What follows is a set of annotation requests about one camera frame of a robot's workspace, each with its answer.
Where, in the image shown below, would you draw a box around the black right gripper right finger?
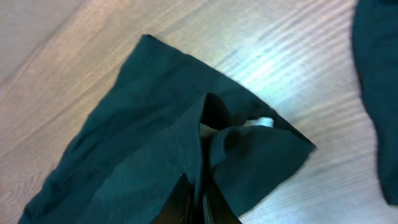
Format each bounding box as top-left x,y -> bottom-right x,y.
202,180 -> 242,224

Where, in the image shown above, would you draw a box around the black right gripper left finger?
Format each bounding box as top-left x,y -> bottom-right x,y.
150,174 -> 192,224

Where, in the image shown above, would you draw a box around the black shorts with patterned waistband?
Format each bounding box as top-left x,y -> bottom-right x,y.
20,35 -> 315,223

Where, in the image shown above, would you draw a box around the dark navy t-shirt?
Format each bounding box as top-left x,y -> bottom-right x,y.
352,0 -> 397,205

